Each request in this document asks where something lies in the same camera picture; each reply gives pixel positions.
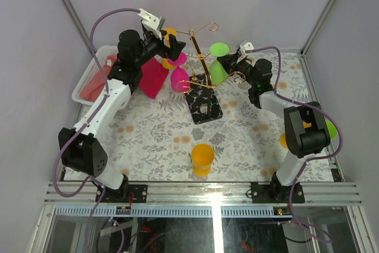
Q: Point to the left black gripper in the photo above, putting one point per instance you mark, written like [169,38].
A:
[170,53]

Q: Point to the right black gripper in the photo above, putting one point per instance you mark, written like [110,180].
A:
[230,62]

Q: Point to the green wine glass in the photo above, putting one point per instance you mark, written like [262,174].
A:
[331,129]
[216,70]

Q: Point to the orange plastic wine glass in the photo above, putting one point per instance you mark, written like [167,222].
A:
[169,31]

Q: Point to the magenta plastic wine glass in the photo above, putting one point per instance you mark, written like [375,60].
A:
[179,76]

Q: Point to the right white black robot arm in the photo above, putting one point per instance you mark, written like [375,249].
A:
[305,130]

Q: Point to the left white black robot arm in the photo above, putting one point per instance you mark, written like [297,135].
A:
[80,148]

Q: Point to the gold wine glass rack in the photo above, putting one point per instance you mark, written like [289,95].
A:
[200,96]

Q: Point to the orange wine glass front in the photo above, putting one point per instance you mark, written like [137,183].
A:
[202,157]

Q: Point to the magenta cloth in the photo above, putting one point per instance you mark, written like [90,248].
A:
[154,76]

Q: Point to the white plastic basket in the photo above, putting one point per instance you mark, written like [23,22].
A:
[90,71]

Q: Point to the pink cloth in basket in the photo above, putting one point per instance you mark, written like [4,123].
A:
[93,89]

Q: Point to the floral table mat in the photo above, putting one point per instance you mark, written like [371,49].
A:
[152,139]

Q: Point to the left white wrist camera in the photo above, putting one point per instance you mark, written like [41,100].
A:
[152,22]

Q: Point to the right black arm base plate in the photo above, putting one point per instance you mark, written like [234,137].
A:
[275,193]

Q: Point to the aluminium mounting rail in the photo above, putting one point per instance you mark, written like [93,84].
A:
[321,194]

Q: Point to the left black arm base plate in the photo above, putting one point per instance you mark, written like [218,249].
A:
[134,194]

